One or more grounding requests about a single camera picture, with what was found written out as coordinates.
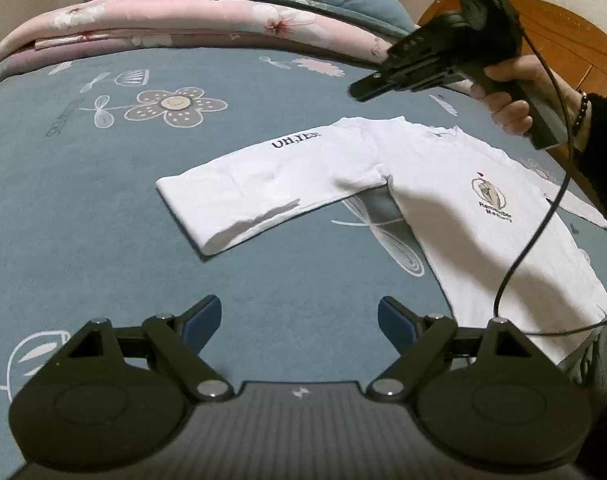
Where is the dark sleeved right forearm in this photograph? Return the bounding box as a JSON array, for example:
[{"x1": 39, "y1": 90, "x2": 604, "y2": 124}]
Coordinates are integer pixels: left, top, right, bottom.
[{"x1": 565, "y1": 89, "x2": 607, "y2": 215}]

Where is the beaded bracelet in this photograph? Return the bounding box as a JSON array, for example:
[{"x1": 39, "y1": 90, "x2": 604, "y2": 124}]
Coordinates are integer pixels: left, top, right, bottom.
[{"x1": 571, "y1": 89, "x2": 591, "y2": 137}]

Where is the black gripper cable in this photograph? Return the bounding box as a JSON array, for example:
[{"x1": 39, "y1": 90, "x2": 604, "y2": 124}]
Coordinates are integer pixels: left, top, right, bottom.
[{"x1": 492, "y1": 29, "x2": 607, "y2": 337}]

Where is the wooden headboard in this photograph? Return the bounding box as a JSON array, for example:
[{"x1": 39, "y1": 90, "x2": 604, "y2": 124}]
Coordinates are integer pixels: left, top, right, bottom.
[{"x1": 416, "y1": 0, "x2": 607, "y2": 162}]

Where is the person's right hand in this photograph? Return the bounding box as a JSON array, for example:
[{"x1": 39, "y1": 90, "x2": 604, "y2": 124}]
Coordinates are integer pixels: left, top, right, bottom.
[{"x1": 468, "y1": 53, "x2": 585, "y2": 137}]

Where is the teal floral bed sheet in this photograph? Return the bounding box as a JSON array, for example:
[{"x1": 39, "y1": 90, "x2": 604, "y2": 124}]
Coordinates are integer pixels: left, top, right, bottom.
[{"x1": 0, "y1": 46, "x2": 605, "y2": 470}]

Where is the white long sleeve shirt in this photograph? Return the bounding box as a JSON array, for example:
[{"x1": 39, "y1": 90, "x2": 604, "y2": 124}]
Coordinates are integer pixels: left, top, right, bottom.
[{"x1": 156, "y1": 117, "x2": 607, "y2": 362}]

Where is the pink floral folded quilt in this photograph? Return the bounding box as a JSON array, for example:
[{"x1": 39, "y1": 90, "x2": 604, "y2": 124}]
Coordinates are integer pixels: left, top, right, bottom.
[{"x1": 0, "y1": 0, "x2": 415, "y2": 82}]

